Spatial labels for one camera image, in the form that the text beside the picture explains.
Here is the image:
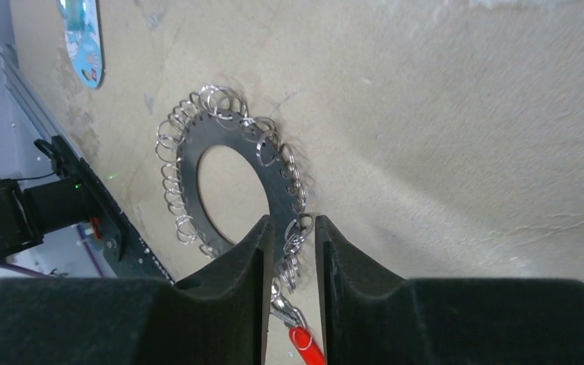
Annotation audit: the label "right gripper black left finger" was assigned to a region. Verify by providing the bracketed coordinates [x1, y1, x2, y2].
[0, 215, 275, 364]

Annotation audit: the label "silver disc with keyrings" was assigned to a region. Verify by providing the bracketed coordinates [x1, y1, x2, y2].
[154, 84, 313, 292]

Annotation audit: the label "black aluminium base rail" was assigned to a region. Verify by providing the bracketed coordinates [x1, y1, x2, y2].
[0, 44, 174, 283]

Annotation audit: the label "keys with red green tags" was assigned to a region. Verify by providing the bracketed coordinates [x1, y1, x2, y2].
[270, 281, 327, 365]

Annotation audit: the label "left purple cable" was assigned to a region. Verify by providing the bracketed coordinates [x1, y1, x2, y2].
[0, 224, 106, 279]

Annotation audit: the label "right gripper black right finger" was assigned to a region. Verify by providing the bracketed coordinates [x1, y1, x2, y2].
[315, 215, 584, 364]

